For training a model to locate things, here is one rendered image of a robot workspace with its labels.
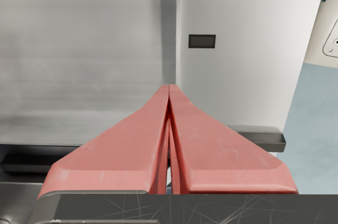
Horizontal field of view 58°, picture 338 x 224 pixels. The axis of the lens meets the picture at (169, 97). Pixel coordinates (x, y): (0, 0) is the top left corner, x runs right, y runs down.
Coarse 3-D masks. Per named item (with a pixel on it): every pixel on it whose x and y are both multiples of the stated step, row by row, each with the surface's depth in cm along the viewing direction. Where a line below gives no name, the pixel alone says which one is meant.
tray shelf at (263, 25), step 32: (192, 0) 31; (224, 0) 31; (256, 0) 31; (288, 0) 31; (320, 0) 31; (192, 32) 33; (224, 32) 33; (256, 32) 33; (288, 32) 33; (192, 64) 36; (224, 64) 35; (256, 64) 35; (288, 64) 35; (192, 96) 38; (224, 96) 38; (256, 96) 38; (288, 96) 38; (256, 128) 41; (0, 160) 47
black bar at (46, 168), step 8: (8, 160) 45; (16, 160) 45; (24, 160) 45; (32, 160) 45; (40, 160) 45; (48, 160) 45; (56, 160) 45; (168, 160) 45; (8, 168) 45; (16, 168) 45; (24, 168) 45; (32, 168) 45; (40, 168) 45; (48, 168) 44
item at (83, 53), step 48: (0, 0) 32; (48, 0) 31; (96, 0) 31; (144, 0) 31; (0, 48) 35; (48, 48) 35; (96, 48) 35; (144, 48) 34; (0, 96) 39; (48, 96) 39; (96, 96) 39; (144, 96) 38; (48, 144) 39
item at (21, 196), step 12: (0, 168) 46; (0, 180) 45; (12, 180) 45; (24, 180) 45; (36, 180) 45; (0, 192) 51; (12, 192) 51; (24, 192) 51; (36, 192) 51; (168, 192) 49; (0, 204) 54; (12, 204) 53; (24, 204) 53; (0, 216) 56; (12, 216) 56; (24, 216) 55
